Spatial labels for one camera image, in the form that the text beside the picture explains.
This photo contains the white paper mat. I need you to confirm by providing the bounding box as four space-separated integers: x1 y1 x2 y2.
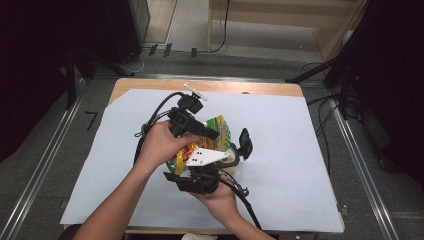
59 88 344 234

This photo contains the person's left hand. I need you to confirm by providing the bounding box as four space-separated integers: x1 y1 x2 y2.
134 119 199 172

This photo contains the metal floor rail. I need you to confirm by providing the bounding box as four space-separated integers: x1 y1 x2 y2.
0 78 88 240
328 96 401 240

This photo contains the dark cabinet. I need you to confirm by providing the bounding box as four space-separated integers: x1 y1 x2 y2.
76 0 151 66

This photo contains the black stand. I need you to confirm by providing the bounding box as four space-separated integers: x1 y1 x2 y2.
285 29 359 121
64 46 134 111

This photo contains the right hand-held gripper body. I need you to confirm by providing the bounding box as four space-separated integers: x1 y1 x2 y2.
176 147 230 196

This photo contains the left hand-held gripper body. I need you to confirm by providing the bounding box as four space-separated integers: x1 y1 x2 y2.
167 82 208 138

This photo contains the black floor cable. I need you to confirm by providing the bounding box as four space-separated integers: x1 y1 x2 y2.
300 61 327 77
306 94 338 168

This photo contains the person's right hand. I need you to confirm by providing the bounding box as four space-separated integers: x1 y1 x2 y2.
191 184 244 224

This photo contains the black curtain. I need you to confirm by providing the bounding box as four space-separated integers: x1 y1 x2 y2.
0 0 78 163
343 0 424 188

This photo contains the light wooden frame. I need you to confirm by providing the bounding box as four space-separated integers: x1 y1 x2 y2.
207 0 369 63

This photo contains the right hand-held gripper cable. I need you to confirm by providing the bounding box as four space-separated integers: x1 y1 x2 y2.
218 169 263 231

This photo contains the white cup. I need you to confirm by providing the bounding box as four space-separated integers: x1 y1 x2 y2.
181 233 218 240

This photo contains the white floor cable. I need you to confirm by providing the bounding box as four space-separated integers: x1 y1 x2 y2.
118 49 148 75

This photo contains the black hanging cable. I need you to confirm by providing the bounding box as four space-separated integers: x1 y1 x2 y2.
196 0 232 54

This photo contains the yellow green spout pouch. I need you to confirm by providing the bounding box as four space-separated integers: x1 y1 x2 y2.
166 114 233 176

